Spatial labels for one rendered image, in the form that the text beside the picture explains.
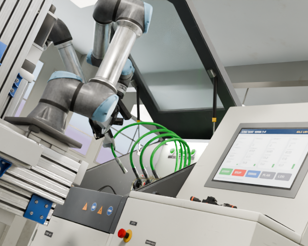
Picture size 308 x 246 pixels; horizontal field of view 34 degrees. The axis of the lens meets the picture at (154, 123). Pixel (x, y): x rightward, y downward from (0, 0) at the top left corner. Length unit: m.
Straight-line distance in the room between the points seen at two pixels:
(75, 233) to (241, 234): 0.96
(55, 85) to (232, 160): 0.80
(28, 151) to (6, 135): 0.09
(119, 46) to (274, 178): 0.77
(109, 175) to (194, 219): 1.14
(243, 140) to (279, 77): 6.72
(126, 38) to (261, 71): 7.31
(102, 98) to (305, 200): 0.79
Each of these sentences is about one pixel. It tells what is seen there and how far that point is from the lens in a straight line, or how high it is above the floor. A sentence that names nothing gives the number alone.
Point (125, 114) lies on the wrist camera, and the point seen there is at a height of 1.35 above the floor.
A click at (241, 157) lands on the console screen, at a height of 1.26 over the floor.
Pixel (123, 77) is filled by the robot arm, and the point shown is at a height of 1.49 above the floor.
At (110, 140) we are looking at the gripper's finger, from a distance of 2.57.
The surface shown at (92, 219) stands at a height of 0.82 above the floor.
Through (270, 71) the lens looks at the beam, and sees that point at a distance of 9.06.
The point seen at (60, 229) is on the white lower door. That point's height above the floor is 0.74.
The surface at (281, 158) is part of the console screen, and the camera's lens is 1.97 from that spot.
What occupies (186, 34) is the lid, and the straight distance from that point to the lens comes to 2.41.
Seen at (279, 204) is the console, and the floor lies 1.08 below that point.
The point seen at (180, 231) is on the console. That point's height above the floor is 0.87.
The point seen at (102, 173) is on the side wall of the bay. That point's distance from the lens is 2.76.
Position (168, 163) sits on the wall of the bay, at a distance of 2.88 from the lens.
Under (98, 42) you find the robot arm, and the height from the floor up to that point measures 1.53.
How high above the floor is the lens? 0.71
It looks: 16 degrees up
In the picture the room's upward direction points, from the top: 21 degrees clockwise
